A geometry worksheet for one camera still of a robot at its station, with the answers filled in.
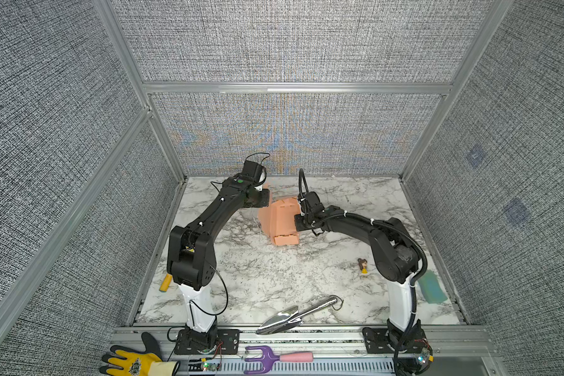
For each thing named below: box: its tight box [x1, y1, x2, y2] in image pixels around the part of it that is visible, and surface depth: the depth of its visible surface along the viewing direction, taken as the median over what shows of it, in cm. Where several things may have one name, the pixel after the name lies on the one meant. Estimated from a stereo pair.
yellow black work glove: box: [99, 332, 181, 376], surface depth 69 cm
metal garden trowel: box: [256, 296, 339, 336], surface depth 79 cm
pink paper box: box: [258, 197, 301, 246], surface depth 100 cm
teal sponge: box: [417, 269, 449, 304], surface depth 84 cm
